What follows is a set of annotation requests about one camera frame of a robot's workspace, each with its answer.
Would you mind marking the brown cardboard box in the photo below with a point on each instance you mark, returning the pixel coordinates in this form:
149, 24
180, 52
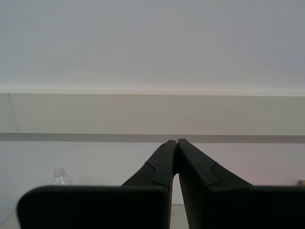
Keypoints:
301, 183

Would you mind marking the clear plastic water bottle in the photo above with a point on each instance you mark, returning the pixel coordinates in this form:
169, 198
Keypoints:
61, 179

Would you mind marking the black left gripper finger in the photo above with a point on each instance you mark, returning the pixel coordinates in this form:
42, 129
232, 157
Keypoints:
238, 205
95, 205

